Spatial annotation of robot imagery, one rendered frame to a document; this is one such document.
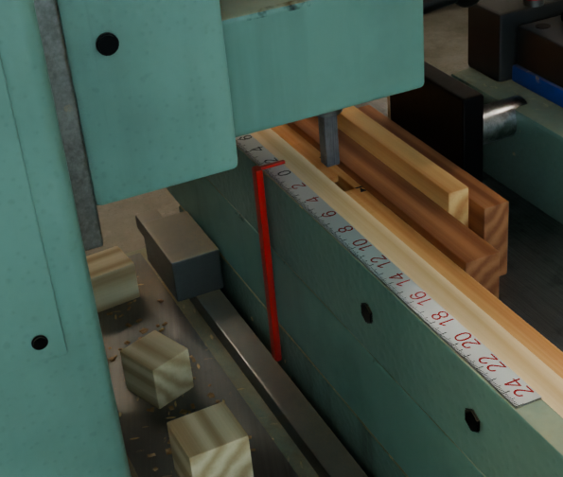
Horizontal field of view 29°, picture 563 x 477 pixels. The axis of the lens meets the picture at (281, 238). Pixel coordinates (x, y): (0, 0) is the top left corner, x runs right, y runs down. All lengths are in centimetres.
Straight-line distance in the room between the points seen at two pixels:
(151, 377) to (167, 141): 21
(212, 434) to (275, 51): 22
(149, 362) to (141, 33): 27
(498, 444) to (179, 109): 22
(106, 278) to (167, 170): 28
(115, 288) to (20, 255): 33
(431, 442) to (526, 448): 10
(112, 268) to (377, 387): 30
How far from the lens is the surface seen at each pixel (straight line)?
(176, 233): 82
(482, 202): 63
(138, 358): 72
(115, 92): 53
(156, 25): 53
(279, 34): 59
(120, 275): 83
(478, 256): 59
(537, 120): 71
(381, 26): 62
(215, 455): 64
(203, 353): 77
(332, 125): 67
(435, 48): 349
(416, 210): 63
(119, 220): 264
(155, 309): 83
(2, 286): 51
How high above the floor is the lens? 126
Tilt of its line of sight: 30 degrees down
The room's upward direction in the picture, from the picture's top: 6 degrees counter-clockwise
